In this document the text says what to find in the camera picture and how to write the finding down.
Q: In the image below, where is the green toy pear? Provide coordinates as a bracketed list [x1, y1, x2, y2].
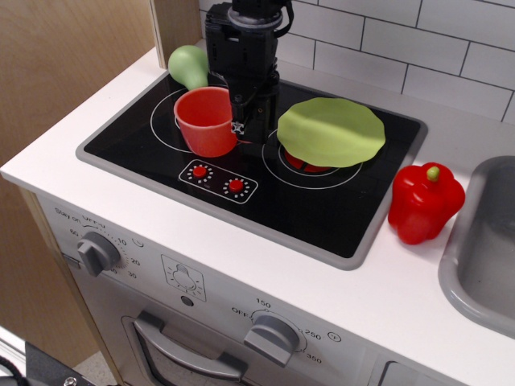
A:
[168, 45, 209, 91]

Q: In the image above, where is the black toy stove cooktop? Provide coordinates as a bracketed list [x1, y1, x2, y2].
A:
[76, 74, 427, 270]

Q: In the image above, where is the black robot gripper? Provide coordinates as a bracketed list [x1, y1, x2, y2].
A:
[205, 1, 282, 144]

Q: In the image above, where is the grey oven door handle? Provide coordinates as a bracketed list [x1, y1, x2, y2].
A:
[133, 312, 248, 382]

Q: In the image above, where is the black equipment base with screw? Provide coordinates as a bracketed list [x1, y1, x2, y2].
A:
[25, 342, 93, 386]

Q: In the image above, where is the green plastic toy plate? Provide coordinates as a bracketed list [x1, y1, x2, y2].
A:
[277, 97, 386, 168]

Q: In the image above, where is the red stove button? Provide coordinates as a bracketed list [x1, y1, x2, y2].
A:
[192, 165, 208, 179]
[228, 179, 245, 194]

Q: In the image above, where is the black cable on floor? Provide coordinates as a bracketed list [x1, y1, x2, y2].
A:
[0, 353, 25, 386]

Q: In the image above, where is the red left stove button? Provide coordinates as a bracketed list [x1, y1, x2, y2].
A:
[192, 165, 208, 179]

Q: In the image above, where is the grey timer knob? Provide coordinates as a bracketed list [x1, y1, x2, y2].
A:
[77, 232, 121, 277]

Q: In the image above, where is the red plastic toy cup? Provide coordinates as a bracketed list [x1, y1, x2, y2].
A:
[174, 86, 238, 158]

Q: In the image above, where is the red toy bell pepper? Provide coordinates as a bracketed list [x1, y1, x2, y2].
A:
[388, 162, 465, 245]

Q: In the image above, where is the grey oven temperature knob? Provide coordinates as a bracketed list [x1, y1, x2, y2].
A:
[244, 313, 300, 368]

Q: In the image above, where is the red right stove button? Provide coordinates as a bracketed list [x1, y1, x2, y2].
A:
[228, 179, 245, 194]

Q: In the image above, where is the grey toy sink basin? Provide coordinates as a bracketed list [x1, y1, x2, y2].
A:
[438, 156, 514, 338]

